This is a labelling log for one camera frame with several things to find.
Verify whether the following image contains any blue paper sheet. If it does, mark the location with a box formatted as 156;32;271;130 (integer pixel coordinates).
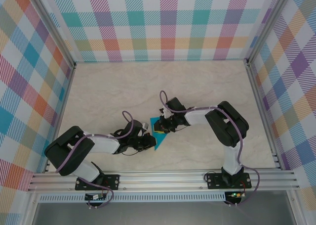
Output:
149;117;170;151

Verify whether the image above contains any grey metal sheet panel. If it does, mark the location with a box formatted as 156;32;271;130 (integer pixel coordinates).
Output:
32;200;297;225

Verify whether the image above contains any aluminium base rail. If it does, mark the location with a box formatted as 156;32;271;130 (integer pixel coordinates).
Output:
27;169;301;192

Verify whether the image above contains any slotted white cable duct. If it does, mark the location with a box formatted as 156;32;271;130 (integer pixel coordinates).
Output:
39;194;227;203

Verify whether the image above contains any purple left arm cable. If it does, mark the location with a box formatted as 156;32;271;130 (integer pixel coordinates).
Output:
55;110;136;209

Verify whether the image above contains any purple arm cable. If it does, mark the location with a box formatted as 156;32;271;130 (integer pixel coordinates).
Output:
159;90;260;207
55;110;136;209

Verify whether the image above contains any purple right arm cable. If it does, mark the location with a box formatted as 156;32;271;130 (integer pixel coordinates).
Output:
159;90;260;207

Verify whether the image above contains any aluminium side rail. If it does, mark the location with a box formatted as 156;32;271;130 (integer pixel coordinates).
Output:
246;63;282;171
44;64;76;174

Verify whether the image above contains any aluminium frame post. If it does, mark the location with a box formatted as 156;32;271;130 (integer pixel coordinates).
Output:
246;0;294;66
29;0;77;69

